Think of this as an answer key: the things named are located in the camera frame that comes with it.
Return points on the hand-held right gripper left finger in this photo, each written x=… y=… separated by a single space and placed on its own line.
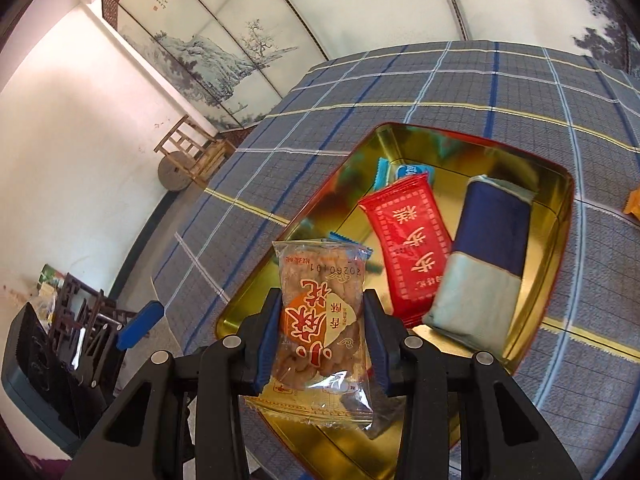
x=265 y=340

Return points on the red and gold tin box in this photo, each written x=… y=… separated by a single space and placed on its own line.
x=450 y=160

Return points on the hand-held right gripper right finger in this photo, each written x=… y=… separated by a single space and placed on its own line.
x=382 y=355

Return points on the navy and pale blue packet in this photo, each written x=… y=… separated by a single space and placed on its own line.
x=490 y=240

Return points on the small light wooden chair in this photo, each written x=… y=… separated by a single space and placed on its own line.
x=192 y=152

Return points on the green cardboard box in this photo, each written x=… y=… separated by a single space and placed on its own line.
x=50 y=276

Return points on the dark wooden chair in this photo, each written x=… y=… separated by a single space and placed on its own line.
x=80 y=300

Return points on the clear fried snack packet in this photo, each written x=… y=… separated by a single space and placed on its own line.
x=320 y=320

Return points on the red snack packet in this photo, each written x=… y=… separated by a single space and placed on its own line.
x=410 y=240

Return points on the round millstone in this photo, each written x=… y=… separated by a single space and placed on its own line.
x=172 y=175

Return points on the painted folding screen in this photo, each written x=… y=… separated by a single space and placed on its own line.
x=225 y=10

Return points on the orange snack packet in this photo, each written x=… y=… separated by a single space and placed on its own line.
x=633 y=206

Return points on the person's left forearm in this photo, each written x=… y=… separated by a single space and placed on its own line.
x=47 y=467

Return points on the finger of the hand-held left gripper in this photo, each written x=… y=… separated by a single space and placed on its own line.
x=140 y=325
x=97 y=360

